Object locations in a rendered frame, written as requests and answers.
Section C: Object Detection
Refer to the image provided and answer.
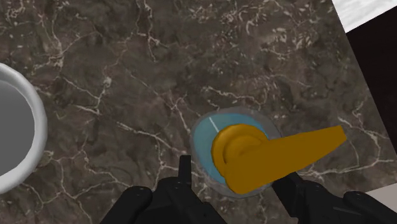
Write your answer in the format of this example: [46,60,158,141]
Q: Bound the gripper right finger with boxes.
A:
[272,171,397,224]

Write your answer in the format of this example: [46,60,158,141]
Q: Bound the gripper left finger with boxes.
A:
[100,155,228,224]

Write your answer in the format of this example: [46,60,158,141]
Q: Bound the white bowl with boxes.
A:
[0,62,48,195]

